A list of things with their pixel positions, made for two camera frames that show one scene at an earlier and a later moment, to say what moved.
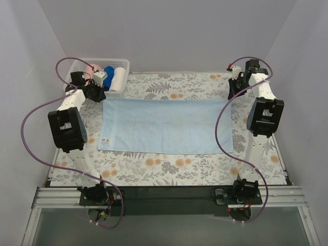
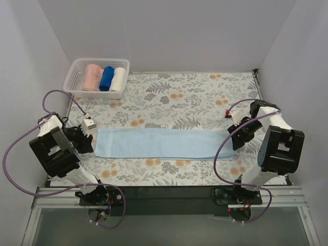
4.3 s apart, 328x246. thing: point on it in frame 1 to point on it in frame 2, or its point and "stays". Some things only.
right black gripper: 234,87 to 238,134
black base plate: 193,202 stays
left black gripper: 98,93 to 82,140
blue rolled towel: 109,71 stays
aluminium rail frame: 271,196 stays
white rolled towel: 118,80 stays
